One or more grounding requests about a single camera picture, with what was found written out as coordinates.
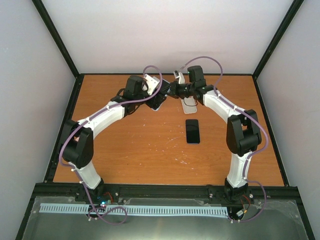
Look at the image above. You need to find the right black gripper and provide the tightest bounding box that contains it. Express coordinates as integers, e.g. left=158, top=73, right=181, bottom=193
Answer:
left=160, top=80, right=194, bottom=100

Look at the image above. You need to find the white translucent phone case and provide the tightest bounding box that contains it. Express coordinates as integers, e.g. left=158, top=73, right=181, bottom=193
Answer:
left=181, top=97, right=197, bottom=115

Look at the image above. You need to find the blue phone black screen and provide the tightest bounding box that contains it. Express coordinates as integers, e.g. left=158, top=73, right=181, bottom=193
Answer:
left=185, top=119, right=200, bottom=144

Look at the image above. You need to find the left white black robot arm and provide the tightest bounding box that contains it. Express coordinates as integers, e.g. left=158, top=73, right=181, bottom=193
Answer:
left=58, top=74, right=169, bottom=202

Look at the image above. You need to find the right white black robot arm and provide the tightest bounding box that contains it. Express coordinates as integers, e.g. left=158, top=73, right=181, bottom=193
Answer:
left=168, top=65, right=262, bottom=203

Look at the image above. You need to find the metal front plate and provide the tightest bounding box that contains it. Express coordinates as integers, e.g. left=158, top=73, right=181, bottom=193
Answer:
left=19, top=197, right=313, bottom=240

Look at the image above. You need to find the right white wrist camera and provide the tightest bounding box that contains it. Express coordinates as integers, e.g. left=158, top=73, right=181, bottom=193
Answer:
left=173, top=70, right=186, bottom=85

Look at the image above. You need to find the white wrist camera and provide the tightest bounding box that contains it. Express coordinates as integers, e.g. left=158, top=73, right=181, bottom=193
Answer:
left=142, top=74, right=160, bottom=96
left=173, top=70, right=186, bottom=85

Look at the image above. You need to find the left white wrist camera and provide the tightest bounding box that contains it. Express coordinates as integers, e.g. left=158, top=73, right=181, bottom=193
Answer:
left=142, top=74, right=160, bottom=96

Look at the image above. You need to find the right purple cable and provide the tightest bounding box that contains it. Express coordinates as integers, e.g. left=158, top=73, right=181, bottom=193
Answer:
left=178, top=56, right=270, bottom=223

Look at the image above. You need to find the purple cable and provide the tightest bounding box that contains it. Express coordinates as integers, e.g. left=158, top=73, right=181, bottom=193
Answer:
left=59, top=65, right=163, bottom=225
left=178, top=56, right=270, bottom=223

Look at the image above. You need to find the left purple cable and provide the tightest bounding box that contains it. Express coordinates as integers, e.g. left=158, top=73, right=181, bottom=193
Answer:
left=59, top=65, right=163, bottom=225

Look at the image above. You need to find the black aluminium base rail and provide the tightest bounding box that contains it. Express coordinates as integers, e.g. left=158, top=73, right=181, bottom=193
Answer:
left=33, top=182, right=300, bottom=205

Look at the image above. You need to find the left black frame post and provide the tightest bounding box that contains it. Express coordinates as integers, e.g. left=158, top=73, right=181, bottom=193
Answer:
left=31, top=0, right=81, bottom=76

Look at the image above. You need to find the black frame post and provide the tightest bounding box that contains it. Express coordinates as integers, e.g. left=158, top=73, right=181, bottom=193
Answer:
left=252, top=0, right=304, bottom=81
left=31, top=0, right=81, bottom=76

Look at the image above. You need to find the right black frame post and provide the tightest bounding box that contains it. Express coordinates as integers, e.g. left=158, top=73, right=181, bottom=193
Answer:
left=252, top=0, right=304, bottom=81

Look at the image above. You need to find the light blue cable duct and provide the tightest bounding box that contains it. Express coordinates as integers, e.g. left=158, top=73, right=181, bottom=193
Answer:
left=38, top=203, right=228, bottom=218

